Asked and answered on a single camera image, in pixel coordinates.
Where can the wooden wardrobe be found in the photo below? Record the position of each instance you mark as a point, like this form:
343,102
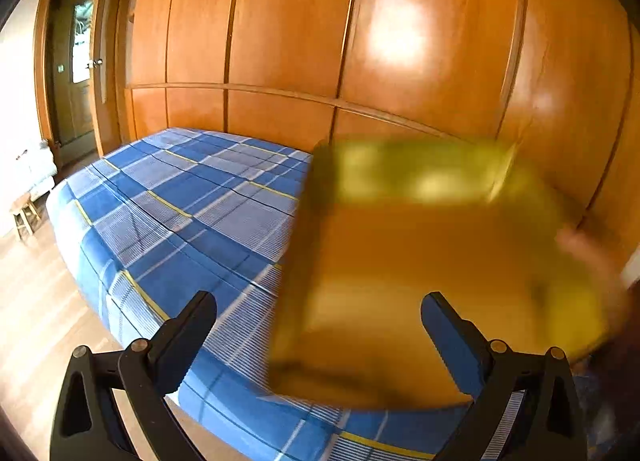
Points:
300,31

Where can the blue plaid blanket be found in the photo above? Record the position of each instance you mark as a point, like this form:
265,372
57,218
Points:
175,221

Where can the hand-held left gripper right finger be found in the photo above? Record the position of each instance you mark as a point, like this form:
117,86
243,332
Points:
440,336

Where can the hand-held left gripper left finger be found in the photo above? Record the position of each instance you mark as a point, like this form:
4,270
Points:
195,331

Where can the wooden stool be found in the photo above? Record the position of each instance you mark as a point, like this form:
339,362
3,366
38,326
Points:
22,213

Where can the person's right hand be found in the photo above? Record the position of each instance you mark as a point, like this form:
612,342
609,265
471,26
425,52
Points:
577,246

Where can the gold metal tin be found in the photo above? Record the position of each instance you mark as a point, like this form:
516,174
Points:
400,266

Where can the white cloth pile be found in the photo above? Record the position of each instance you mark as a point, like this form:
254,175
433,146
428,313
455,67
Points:
37,166

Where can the wooden door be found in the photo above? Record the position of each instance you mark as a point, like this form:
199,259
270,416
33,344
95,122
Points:
75,106

